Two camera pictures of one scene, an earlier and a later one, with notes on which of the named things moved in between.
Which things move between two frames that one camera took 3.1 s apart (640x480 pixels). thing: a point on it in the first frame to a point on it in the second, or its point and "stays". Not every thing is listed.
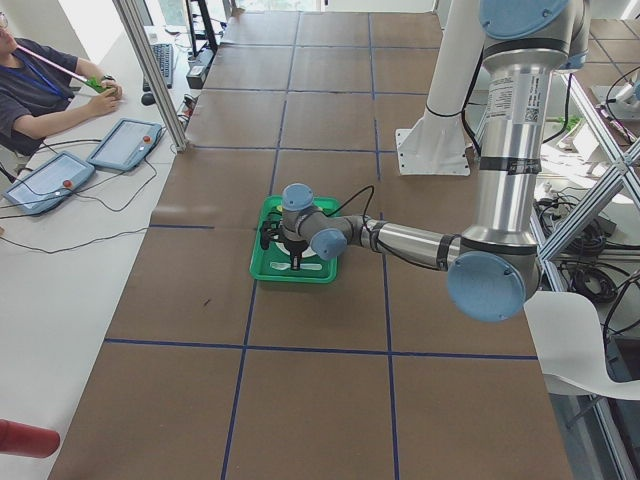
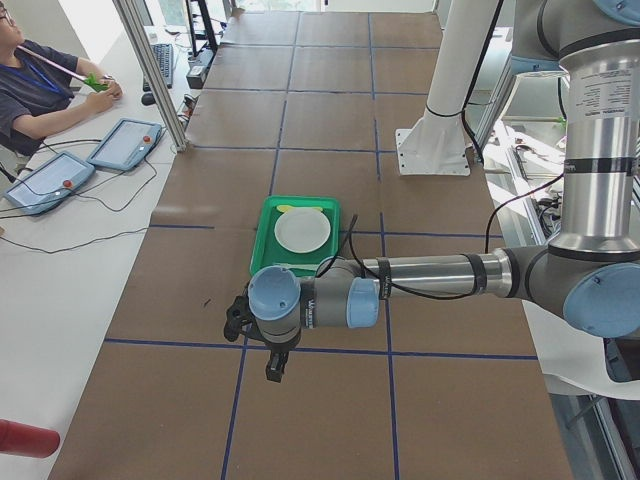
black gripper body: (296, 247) to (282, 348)
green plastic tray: (272, 263) stays
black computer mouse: (148, 99) stays
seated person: (41, 87) stays
